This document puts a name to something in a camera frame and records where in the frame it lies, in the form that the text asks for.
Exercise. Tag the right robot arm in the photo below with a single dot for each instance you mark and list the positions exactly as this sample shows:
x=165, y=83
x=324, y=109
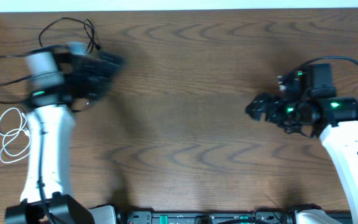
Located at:
x=309, y=98

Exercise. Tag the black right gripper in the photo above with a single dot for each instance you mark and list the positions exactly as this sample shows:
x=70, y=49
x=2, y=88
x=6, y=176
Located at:
x=275, y=101

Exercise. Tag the black equipment rail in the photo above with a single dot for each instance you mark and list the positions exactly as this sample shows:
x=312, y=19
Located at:
x=197, y=217

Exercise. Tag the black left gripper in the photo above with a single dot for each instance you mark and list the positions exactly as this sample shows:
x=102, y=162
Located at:
x=100, y=78

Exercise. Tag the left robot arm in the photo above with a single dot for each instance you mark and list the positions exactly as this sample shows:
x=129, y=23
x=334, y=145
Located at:
x=60, y=74

